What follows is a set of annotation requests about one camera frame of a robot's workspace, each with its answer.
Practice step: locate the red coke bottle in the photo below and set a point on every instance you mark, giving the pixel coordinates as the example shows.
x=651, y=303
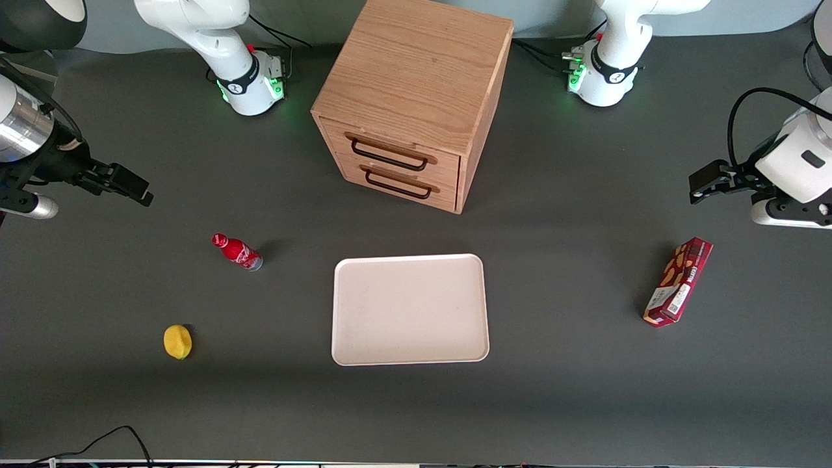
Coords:
x=237, y=251

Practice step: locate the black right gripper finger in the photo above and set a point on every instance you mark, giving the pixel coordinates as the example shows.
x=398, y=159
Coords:
x=123, y=174
x=133, y=192

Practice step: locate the white rectangular tray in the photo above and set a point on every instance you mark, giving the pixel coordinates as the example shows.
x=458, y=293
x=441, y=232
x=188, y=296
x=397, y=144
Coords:
x=409, y=309

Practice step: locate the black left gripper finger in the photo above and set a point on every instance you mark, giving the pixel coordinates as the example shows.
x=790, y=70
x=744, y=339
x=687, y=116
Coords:
x=712, y=193
x=712, y=172

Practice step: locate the yellow lemon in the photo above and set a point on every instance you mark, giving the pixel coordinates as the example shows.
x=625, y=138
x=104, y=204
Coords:
x=177, y=342

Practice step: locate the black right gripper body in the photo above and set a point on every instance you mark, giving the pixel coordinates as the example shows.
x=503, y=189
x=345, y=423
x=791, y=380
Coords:
x=64, y=161

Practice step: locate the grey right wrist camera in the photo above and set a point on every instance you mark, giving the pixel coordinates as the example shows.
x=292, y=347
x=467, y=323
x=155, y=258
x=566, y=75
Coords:
x=32, y=206

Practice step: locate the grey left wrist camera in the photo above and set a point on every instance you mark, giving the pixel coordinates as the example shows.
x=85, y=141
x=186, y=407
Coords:
x=790, y=214

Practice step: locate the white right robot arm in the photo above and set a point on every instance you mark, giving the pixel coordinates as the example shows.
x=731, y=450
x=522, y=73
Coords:
x=214, y=39

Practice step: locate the red cookie box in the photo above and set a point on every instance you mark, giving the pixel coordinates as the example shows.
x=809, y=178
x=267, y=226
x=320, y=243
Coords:
x=678, y=281

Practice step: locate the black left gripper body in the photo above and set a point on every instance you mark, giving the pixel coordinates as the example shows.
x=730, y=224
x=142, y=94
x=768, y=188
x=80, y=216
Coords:
x=741, y=175

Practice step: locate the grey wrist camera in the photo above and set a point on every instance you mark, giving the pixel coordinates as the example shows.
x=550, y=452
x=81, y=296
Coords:
x=790, y=214
x=32, y=206

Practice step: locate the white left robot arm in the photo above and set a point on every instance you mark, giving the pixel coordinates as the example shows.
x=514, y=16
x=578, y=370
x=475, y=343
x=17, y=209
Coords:
x=614, y=58

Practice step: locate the wooden drawer cabinet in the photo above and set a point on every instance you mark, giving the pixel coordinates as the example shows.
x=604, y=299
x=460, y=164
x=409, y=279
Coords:
x=416, y=71

